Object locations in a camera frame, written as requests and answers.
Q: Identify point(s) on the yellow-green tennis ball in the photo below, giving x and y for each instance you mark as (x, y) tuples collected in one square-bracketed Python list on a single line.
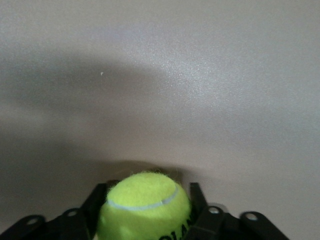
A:
[(145, 215)]

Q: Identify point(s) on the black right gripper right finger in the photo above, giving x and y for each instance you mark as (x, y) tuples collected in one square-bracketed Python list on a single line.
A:
[(225, 225)]

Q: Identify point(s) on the brown table mat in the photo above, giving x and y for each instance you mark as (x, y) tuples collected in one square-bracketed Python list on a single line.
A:
[(160, 75)]

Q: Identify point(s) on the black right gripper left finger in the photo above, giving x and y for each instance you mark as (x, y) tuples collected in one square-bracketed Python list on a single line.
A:
[(62, 227)]

